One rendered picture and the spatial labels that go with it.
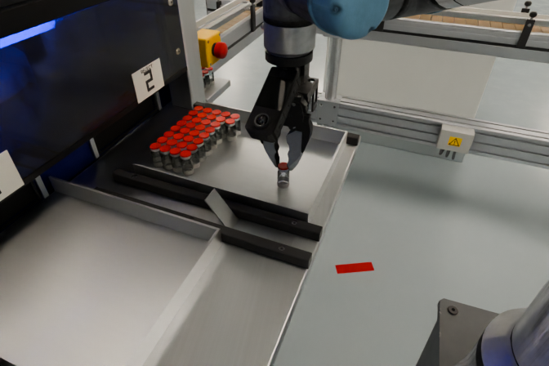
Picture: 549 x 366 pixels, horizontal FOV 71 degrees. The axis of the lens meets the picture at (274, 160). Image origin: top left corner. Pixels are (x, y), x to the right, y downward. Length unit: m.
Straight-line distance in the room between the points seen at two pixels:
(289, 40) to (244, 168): 0.30
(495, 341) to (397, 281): 1.35
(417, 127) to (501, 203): 0.76
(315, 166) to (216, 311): 0.35
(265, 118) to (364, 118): 1.19
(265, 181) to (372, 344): 0.97
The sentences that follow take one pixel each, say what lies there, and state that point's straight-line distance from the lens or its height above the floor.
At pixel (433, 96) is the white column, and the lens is 2.28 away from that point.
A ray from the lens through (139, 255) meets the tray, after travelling 0.63.
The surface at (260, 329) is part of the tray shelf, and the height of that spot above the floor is 0.88.
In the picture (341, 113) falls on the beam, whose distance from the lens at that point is 1.71.
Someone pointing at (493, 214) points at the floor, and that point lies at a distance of 2.19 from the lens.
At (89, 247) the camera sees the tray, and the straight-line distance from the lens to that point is 0.67.
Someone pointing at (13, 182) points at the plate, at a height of 1.00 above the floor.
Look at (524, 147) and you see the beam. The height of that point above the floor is 0.51.
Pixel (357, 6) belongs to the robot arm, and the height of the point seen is 1.23.
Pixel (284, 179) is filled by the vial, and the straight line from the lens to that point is 0.68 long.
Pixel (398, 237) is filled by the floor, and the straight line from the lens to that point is 1.89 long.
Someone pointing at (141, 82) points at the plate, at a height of 1.03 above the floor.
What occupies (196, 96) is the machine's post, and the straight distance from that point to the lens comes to 0.96.
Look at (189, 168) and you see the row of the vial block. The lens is 0.74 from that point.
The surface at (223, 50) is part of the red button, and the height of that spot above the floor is 1.00.
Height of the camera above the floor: 1.34
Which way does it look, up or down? 37 degrees down
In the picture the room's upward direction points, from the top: straight up
